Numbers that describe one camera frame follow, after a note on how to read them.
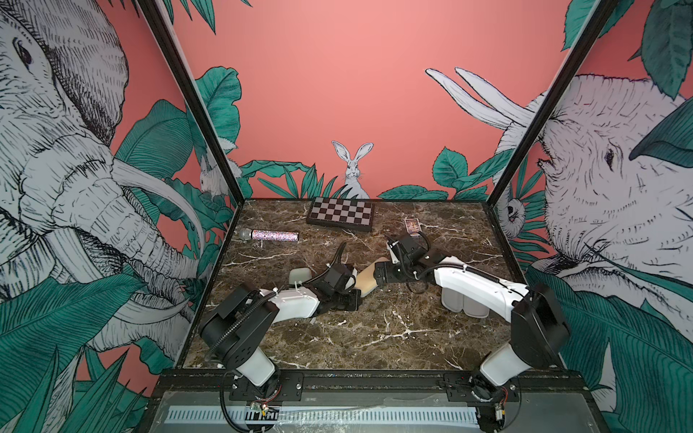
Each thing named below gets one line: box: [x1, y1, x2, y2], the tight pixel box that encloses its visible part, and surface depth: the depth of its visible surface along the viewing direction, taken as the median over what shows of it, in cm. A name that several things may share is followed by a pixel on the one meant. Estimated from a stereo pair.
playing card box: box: [404, 217, 421, 237], surface depth 113 cm
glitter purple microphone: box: [240, 228, 300, 242], surface depth 106 cm
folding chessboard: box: [305, 196, 375, 232], surface depth 114 cm
